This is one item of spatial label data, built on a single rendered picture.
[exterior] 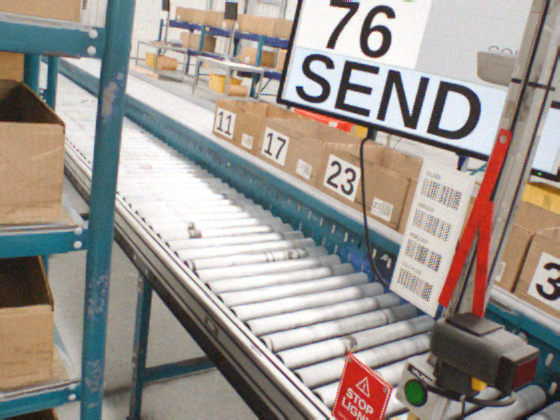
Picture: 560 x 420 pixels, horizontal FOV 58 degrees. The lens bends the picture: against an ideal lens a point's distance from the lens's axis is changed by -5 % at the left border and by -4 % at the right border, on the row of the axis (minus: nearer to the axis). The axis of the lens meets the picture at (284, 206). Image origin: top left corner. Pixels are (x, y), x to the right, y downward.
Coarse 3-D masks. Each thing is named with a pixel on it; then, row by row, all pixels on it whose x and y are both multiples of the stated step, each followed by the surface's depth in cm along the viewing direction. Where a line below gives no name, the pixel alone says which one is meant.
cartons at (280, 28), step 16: (176, 16) 1318; (192, 16) 1241; (208, 16) 1178; (240, 16) 1065; (256, 16) 1019; (256, 32) 1021; (272, 32) 978; (288, 32) 938; (192, 48) 1196; (208, 48) 1177; (256, 48) 1031; (272, 64) 999
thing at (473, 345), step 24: (432, 336) 62; (456, 336) 59; (480, 336) 58; (504, 336) 58; (456, 360) 59; (480, 360) 57; (504, 360) 55; (528, 360) 56; (432, 384) 64; (456, 384) 61; (480, 384) 60; (504, 384) 55
